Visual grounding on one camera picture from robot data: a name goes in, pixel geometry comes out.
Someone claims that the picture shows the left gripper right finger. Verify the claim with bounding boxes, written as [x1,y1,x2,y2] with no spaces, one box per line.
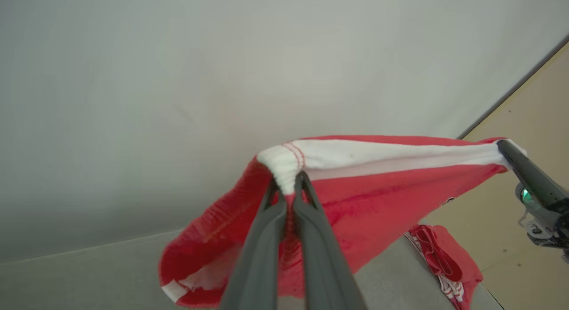
[292,170,368,310]

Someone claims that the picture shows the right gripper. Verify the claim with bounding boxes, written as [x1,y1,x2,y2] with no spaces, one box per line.
[497,139,569,262]

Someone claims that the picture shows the wall baseboard strip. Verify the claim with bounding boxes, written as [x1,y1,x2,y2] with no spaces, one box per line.
[457,33,569,140]

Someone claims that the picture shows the red shorts white stripes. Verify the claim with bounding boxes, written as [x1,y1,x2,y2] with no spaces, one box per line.
[158,134,528,309]

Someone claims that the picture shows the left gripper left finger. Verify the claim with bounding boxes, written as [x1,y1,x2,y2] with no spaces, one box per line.
[220,177,288,310]

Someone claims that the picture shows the grey fabric sofa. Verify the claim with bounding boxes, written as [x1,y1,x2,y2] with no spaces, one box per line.
[0,229,504,310]

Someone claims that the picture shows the red basketball jersey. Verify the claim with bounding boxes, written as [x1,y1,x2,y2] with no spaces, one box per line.
[404,224,485,310]

